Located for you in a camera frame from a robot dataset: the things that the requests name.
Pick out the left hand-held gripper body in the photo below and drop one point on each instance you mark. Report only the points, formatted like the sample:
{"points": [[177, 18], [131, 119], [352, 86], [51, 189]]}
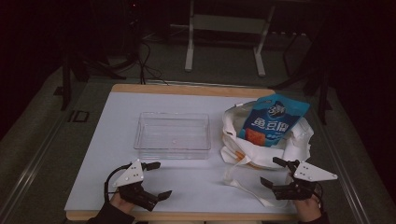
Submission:
{"points": [[132, 175]]}

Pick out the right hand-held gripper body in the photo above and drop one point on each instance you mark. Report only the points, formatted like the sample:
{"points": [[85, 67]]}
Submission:
{"points": [[308, 174]]}

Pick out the white tote bag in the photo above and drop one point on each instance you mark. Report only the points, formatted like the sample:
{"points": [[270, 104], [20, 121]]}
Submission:
{"points": [[267, 155]]}

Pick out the clear plastic container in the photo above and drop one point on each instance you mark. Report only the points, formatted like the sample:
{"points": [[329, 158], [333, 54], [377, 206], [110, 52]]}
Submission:
{"points": [[172, 137]]}

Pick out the blue snack packet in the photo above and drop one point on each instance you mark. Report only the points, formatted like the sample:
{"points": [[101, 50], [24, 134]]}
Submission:
{"points": [[275, 119]]}

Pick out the person's left hand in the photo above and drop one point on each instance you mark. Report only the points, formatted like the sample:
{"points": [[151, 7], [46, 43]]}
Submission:
{"points": [[123, 203]]}

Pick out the person's right hand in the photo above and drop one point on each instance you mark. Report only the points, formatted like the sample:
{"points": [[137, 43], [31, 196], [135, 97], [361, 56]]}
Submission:
{"points": [[308, 209]]}

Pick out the white table sheet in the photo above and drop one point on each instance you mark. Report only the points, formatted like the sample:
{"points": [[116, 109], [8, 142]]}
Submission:
{"points": [[193, 183]]}

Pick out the black metal stand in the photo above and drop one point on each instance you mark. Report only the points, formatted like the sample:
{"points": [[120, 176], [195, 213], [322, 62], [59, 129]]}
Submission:
{"points": [[323, 90], [66, 77]]}

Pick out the white metal stand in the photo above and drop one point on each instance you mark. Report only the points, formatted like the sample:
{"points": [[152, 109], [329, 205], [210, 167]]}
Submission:
{"points": [[229, 24]]}

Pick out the metal floor rail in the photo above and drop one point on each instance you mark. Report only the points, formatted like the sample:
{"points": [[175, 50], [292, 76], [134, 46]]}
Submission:
{"points": [[28, 174], [345, 174]]}

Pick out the black rectangular floor bracket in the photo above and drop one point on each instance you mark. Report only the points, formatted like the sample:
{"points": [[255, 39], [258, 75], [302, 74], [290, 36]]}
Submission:
{"points": [[78, 116]]}

